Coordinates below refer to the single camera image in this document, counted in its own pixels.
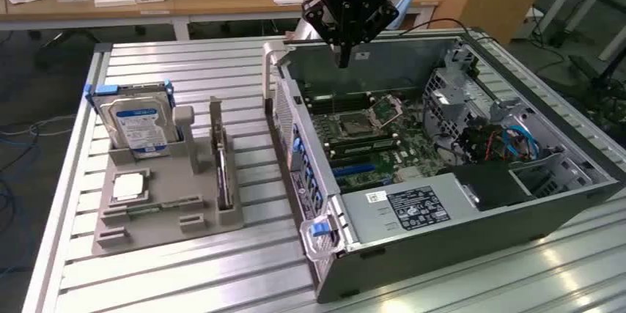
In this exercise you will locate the hard disk in blue caddy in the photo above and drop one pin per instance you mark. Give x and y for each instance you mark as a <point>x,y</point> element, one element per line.
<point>137,126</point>

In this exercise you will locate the silver CPU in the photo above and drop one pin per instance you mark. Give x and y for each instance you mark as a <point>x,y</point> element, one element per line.
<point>129,186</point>

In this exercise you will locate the green RAM stick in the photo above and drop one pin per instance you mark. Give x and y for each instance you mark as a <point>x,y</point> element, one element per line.
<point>147,208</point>

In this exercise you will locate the perforated metal disk bay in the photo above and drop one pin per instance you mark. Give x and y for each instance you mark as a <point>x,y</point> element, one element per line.
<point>450,107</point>

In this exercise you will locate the grey parts rack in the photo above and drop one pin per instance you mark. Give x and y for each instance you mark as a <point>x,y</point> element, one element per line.
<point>166,181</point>

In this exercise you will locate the wooden desk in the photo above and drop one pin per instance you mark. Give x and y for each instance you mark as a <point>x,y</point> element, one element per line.
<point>221,1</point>

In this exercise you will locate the graphics card with metal bracket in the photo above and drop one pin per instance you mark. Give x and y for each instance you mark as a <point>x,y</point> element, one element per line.
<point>216,118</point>

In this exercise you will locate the open dark PC case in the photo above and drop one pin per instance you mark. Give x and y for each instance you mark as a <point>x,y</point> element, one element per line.
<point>440,254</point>

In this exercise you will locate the black-labelled RAM stick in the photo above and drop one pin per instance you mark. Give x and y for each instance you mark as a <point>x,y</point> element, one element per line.
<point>365,147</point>

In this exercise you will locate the silver blue-capped robot arm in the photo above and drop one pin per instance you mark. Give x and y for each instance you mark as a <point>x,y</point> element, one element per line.
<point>408,1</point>

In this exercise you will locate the blue expansion slot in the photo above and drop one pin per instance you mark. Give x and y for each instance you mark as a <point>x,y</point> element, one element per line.
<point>353,171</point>

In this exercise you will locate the black plastic shroud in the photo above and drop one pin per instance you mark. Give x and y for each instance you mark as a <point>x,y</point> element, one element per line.
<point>489,184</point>

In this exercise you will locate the black equipment stand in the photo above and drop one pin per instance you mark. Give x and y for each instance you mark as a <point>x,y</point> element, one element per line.
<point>587,67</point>

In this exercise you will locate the metal socket cover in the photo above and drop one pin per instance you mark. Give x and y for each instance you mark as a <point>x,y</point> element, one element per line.
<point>376,111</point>

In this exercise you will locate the CPU socket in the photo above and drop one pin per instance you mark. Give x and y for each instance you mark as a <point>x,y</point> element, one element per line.
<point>354,124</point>

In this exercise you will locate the blue case release latch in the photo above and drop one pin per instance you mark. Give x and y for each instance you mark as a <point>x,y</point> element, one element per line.
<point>321,228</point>

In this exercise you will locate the green motherboard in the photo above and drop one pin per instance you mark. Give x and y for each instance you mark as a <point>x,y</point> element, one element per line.
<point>406,151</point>

